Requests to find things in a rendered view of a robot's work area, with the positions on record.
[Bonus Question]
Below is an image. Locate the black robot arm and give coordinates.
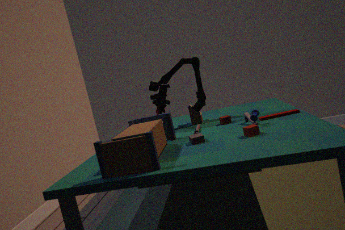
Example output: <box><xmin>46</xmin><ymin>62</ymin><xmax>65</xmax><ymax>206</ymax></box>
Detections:
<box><xmin>149</xmin><ymin>57</ymin><xmax>206</xmax><ymax>113</ymax></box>

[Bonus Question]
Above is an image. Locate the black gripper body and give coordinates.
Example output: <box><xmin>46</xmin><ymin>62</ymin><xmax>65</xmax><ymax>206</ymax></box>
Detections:
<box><xmin>153</xmin><ymin>92</ymin><xmax>170</xmax><ymax>105</ymax></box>

